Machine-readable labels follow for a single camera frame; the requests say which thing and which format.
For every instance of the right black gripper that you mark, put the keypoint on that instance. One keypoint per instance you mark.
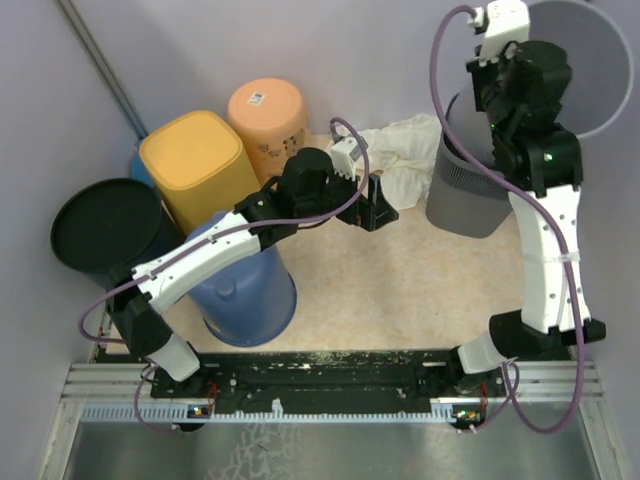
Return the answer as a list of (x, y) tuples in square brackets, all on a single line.
[(479, 71)]

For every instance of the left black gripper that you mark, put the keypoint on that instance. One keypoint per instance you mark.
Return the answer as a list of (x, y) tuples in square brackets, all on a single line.
[(373, 212)]

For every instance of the grey slotted plastic bin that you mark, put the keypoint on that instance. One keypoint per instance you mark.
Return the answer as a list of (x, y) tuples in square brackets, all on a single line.
[(461, 199)]

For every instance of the light grey smooth bucket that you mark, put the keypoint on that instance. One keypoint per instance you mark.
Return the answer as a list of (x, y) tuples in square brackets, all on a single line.
[(600, 58)]

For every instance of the orange cartoon plastic bucket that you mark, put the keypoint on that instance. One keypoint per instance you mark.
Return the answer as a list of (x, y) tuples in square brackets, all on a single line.
[(270, 117)]

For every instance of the blue plastic bucket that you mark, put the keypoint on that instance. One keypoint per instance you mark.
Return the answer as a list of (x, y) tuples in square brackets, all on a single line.
[(250, 302)]

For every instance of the yellow slotted plastic basket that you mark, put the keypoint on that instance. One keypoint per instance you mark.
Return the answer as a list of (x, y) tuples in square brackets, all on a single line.
[(200, 167)]

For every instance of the dark blue cylindrical bin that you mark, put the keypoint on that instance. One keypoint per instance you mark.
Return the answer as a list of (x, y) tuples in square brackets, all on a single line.
[(112, 225)]

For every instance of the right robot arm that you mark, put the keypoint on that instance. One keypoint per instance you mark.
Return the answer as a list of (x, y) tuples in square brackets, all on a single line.
[(539, 162)]

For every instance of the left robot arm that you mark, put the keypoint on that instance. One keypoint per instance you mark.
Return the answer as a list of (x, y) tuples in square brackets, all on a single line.
[(314, 186)]

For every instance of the white crumpled cloth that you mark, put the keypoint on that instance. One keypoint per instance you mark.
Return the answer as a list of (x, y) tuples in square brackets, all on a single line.
[(402, 153)]

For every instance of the blue folded towel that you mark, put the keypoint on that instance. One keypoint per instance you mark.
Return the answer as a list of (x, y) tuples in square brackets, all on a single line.
[(137, 169)]

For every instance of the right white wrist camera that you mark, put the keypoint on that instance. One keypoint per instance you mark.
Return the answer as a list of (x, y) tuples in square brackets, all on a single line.
[(500, 22)]

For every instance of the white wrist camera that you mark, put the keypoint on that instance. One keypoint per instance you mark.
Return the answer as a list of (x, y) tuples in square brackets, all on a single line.
[(344, 154), (500, 22)]

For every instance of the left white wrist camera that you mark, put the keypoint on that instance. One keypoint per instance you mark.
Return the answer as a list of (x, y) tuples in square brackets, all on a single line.
[(344, 154)]

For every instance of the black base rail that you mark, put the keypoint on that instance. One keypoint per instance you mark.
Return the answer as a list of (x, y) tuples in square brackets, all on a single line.
[(321, 387)]

